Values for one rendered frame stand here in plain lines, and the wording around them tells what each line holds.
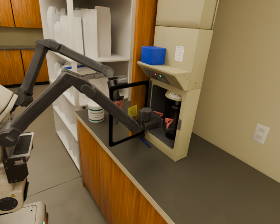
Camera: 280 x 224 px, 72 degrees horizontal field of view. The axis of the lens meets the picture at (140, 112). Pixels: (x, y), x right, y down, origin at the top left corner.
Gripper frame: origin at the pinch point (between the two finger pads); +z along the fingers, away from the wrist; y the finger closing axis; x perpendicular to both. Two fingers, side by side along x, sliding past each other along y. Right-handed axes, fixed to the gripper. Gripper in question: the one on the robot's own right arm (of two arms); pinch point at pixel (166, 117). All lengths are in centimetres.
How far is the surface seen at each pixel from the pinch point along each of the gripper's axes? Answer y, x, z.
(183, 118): -14.7, -6.4, -1.4
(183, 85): -14.9, -26.4, -5.5
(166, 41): 5.6, -45.2, -0.9
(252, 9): -15, -63, 43
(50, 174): 123, 115, -61
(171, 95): -1.5, -15.5, 0.1
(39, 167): 142, 115, -69
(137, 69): 22.2, -27.2, -9.0
